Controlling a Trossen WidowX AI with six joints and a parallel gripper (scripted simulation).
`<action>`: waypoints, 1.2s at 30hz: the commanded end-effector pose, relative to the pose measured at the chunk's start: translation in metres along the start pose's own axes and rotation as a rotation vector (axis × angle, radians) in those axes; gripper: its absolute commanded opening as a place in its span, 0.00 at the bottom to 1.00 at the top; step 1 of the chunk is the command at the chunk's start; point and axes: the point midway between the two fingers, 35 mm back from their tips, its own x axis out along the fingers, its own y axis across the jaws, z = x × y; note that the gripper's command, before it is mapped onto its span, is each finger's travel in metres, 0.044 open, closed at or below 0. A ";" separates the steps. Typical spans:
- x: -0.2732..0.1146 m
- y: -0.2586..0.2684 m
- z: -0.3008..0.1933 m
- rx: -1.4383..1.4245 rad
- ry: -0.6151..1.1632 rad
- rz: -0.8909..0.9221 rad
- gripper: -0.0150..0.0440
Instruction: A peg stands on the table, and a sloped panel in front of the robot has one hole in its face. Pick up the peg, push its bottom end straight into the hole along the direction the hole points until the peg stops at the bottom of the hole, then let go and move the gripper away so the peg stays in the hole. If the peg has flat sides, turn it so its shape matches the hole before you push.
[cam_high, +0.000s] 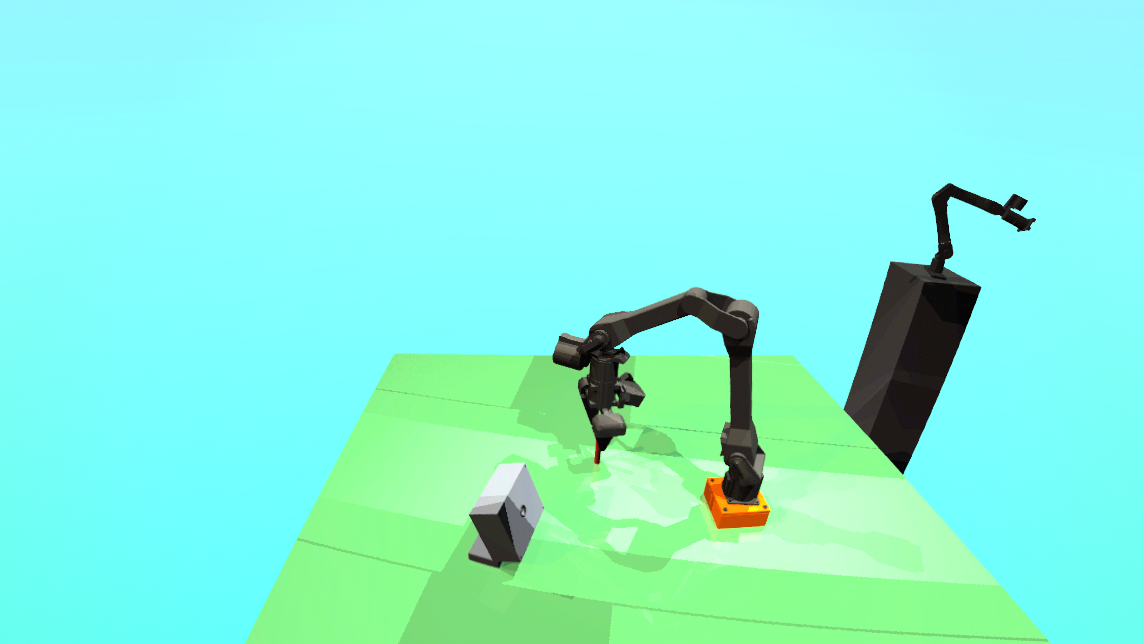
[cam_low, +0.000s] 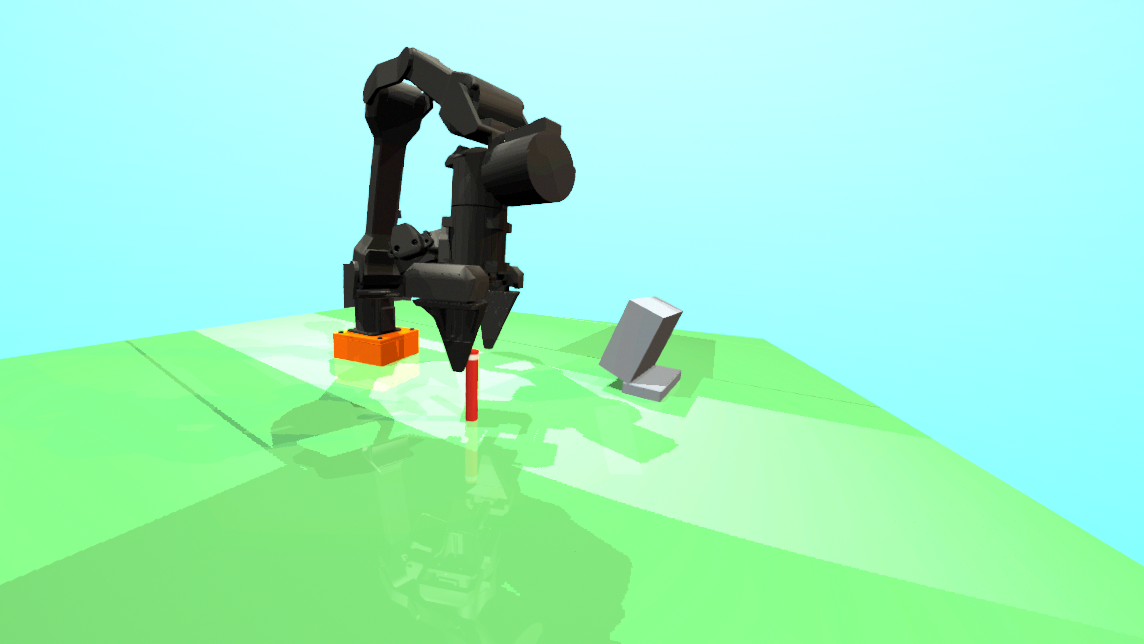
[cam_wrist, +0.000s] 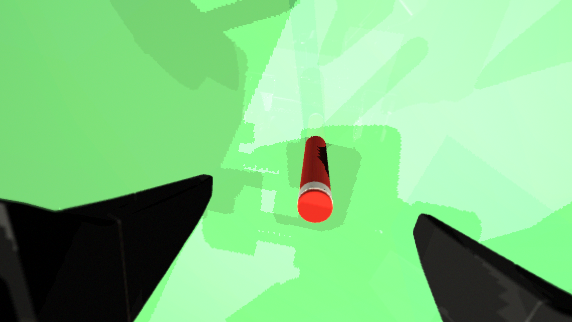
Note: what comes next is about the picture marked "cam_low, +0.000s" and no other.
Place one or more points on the red cylindrical peg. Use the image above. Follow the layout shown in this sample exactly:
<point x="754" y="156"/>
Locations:
<point x="471" y="387"/>

